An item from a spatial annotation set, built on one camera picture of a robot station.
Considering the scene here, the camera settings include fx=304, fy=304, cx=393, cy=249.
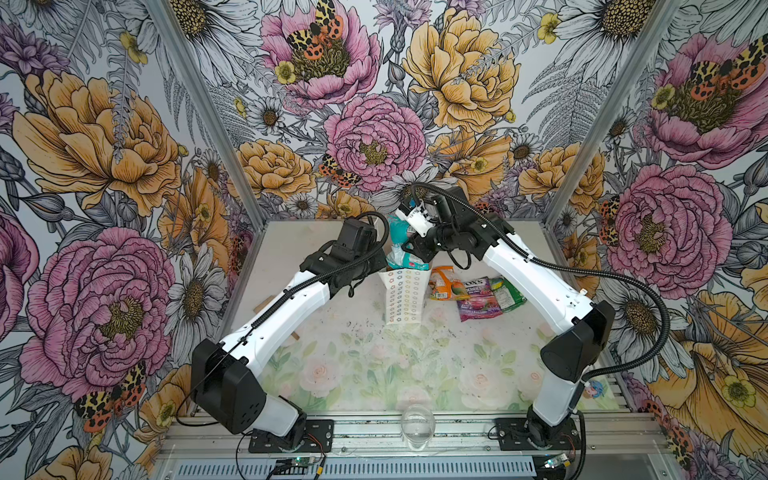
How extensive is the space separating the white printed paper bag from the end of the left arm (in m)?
0.13

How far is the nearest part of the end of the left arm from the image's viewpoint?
548 mm

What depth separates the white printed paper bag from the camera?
77 cm
